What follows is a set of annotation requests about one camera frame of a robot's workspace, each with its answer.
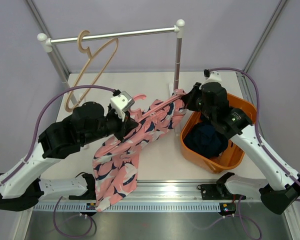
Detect pink plastic hanger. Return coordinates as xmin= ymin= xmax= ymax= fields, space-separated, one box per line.
xmin=128 ymin=94 xmax=184 ymax=123

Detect navy blue shorts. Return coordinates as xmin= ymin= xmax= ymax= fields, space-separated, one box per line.
xmin=183 ymin=122 xmax=229 ymax=159

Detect pink shark print shorts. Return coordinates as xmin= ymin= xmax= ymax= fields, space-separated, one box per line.
xmin=92 ymin=89 xmax=187 ymax=212

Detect beige wooden hanger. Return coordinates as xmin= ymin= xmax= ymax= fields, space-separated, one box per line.
xmin=64 ymin=29 xmax=120 ymax=111

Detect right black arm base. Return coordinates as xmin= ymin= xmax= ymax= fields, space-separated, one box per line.
xmin=197 ymin=183 xmax=233 ymax=200

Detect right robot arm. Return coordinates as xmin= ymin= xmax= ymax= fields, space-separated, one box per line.
xmin=181 ymin=82 xmax=300 ymax=215

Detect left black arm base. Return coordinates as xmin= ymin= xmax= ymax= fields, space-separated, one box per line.
xmin=68 ymin=183 xmax=106 ymax=201

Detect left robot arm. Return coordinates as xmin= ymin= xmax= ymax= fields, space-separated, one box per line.
xmin=0 ymin=101 xmax=138 ymax=212

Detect orange plastic basket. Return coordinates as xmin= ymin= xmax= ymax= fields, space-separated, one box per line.
xmin=179 ymin=93 xmax=257 ymax=174

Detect white clothes rack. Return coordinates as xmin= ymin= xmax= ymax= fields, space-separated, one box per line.
xmin=37 ymin=19 xmax=185 ymax=94

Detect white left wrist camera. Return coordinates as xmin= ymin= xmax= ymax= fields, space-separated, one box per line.
xmin=110 ymin=90 xmax=135 ymax=121

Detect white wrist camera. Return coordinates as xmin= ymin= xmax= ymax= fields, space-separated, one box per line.
xmin=110 ymin=90 xmax=135 ymax=121
xmin=203 ymin=69 xmax=222 ymax=84

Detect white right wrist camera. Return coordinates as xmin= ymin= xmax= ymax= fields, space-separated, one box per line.
xmin=203 ymin=69 xmax=222 ymax=84

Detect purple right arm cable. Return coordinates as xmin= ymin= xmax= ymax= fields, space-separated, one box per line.
xmin=208 ymin=66 xmax=300 ymax=196

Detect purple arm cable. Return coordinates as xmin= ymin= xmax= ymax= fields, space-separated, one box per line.
xmin=208 ymin=66 xmax=300 ymax=196
xmin=0 ymin=84 xmax=121 ymax=237

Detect aluminium rail with cable duct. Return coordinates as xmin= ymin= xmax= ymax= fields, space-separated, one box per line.
xmin=22 ymin=180 xmax=295 ymax=213

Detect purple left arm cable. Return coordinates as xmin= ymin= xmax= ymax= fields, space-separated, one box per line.
xmin=0 ymin=84 xmax=121 ymax=237

